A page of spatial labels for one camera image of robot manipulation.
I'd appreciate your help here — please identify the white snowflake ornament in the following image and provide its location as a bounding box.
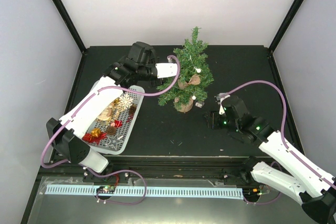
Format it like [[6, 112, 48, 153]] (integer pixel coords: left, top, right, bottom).
[[119, 93, 133, 110]]

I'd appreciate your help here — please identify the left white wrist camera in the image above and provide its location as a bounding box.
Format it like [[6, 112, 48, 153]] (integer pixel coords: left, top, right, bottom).
[[155, 63, 178, 79]]

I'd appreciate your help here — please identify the white perforated plastic basket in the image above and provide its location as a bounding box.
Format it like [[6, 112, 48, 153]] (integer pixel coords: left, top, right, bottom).
[[86, 85, 144, 155]]

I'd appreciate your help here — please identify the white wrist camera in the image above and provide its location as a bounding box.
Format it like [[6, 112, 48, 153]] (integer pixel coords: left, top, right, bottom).
[[155, 63, 178, 79], [215, 93, 230, 115]]

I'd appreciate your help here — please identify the silver star ornament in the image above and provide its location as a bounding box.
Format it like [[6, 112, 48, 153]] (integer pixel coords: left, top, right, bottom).
[[106, 134, 123, 151]]

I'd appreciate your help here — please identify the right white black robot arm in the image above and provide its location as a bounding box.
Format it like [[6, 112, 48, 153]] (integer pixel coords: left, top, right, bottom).
[[206, 93, 335, 223]]

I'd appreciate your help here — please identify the brown burlap bow ornament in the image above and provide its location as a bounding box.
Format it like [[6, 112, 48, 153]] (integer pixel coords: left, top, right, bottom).
[[177, 74, 201, 89]]

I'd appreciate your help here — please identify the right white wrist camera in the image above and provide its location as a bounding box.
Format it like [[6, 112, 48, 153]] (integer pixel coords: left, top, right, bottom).
[[215, 93, 230, 115]]

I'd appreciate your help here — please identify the gold gift box ornament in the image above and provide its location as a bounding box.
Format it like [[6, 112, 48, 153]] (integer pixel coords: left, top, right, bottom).
[[90, 128, 102, 138]]

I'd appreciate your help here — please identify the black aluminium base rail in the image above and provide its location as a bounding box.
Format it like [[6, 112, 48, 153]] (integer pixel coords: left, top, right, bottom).
[[41, 155, 323, 185]]

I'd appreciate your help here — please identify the black frame post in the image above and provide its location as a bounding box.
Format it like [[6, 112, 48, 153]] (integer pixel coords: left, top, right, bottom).
[[268, 0, 304, 54], [52, 0, 87, 53]]

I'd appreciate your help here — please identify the clear light battery box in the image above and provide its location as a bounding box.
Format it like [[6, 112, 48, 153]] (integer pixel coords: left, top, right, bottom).
[[195, 101, 205, 108]]

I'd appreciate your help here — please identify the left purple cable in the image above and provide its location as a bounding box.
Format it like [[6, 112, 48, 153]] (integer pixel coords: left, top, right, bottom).
[[40, 55, 181, 205]]

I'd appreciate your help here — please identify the white slotted cable duct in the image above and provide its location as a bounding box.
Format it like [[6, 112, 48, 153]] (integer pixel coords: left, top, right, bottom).
[[45, 185, 244, 200]]

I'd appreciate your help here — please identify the brown pine cone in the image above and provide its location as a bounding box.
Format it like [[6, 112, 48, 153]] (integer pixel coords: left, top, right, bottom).
[[106, 126, 117, 136]]

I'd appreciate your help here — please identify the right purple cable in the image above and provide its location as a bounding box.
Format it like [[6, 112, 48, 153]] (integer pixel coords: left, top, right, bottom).
[[217, 79, 336, 188]]

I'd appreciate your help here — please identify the white ball light string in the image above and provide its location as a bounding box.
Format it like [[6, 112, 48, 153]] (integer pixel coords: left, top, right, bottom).
[[181, 50, 202, 101]]

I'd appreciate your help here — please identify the purple cable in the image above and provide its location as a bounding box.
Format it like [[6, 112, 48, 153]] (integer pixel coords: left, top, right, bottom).
[[40, 55, 181, 205], [217, 79, 336, 188]]

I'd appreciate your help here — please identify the small dark pine cone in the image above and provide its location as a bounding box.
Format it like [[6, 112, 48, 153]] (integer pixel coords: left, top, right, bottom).
[[129, 104, 137, 115]]

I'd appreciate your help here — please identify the small green christmas tree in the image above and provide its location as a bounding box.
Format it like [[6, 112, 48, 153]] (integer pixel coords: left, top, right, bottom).
[[158, 26, 214, 113]]

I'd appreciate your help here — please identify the left black frame post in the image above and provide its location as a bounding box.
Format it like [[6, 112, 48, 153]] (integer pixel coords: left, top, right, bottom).
[[52, 0, 87, 53]]

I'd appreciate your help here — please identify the right black frame post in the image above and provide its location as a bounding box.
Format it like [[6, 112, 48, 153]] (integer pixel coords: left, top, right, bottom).
[[268, 0, 304, 54]]

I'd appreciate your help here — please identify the red santa ornament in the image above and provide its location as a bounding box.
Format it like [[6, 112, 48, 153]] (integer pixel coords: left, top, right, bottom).
[[110, 120, 123, 128]]

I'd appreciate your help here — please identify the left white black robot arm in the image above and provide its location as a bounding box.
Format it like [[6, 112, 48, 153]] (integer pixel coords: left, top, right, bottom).
[[40, 41, 180, 182]]

